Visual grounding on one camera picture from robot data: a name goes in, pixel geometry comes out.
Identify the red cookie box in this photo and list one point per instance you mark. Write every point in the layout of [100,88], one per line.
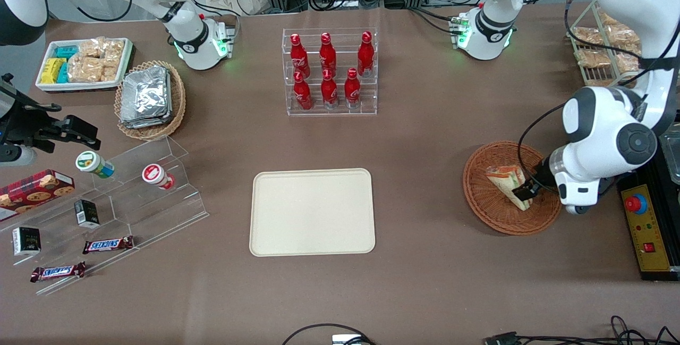
[32,191]

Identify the small black carton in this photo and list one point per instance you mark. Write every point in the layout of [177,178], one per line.
[26,241]
[86,213]

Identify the clear acrylic bottle rack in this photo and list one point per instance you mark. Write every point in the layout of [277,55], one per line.
[329,114]

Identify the teal snack packet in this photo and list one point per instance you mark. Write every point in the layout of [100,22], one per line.
[66,52]
[63,74]

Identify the steel pan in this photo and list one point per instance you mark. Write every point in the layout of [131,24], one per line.
[672,153]

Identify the triangle sandwich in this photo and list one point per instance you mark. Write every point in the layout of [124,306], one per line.
[502,177]

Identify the clear bag of rice crackers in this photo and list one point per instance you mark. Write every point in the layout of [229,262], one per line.
[85,69]
[114,51]
[91,47]

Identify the white rectangular snack tray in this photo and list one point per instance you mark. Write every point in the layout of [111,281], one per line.
[45,85]

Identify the green lid yogurt cup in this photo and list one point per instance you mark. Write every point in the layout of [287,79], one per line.
[90,163]

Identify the silver foil pack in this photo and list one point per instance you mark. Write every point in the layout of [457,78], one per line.
[144,95]

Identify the clear acrylic stepped shelf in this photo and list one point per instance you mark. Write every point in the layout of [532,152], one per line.
[159,212]

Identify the red cola bottle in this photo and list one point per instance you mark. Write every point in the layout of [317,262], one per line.
[303,95]
[329,92]
[328,55]
[365,55]
[352,91]
[299,58]

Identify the Snickers chocolate bar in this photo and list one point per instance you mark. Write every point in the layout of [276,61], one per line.
[108,244]
[58,271]

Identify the cream plastic tray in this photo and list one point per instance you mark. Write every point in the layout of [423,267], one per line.
[311,212]

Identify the yellow snack packet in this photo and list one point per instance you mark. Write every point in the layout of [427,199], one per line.
[52,70]

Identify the yellow control panel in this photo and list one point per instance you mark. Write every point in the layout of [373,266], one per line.
[653,228]

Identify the black appliance base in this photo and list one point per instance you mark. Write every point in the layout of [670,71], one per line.
[676,201]

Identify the white plug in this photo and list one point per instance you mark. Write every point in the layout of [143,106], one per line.
[346,339]

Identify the red lid yogurt cup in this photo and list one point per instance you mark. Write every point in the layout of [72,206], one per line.
[155,175]

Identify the bagged fried snack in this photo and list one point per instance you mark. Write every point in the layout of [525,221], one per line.
[628,62]
[587,35]
[622,36]
[608,19]
[594,58]

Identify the light wicker basket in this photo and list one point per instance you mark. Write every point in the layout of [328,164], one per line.
[178,100]

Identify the red emergency stop button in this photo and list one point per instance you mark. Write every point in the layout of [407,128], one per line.
[636,204]

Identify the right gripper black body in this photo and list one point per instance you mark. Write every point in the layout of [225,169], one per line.
[25,123]

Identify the brown wicker basket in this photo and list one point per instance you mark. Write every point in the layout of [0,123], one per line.
[489,209]

